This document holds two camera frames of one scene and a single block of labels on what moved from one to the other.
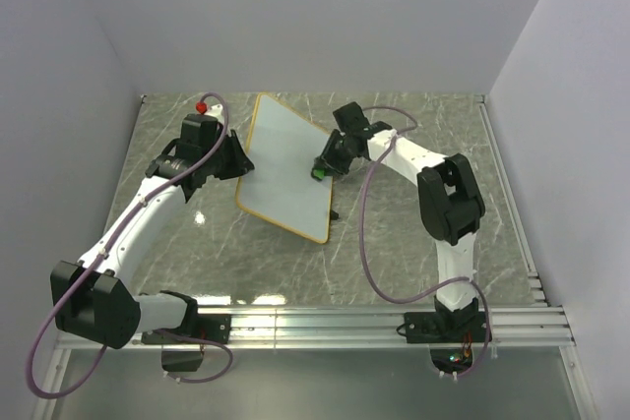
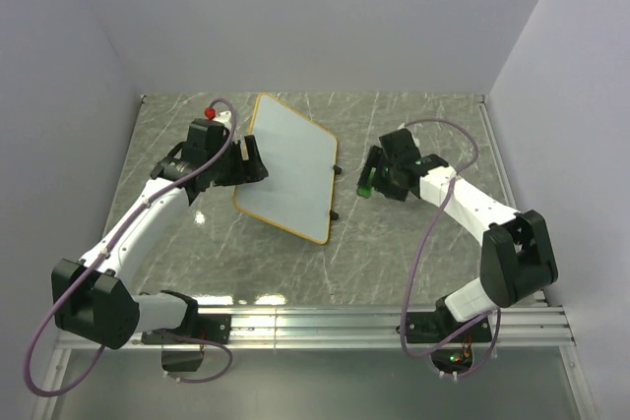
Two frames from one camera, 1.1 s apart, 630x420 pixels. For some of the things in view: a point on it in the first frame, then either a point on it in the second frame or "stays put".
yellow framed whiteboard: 282,146 stays put
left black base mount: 210,327 stays put
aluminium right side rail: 535,285 stays put
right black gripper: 326,159 -> 375,159
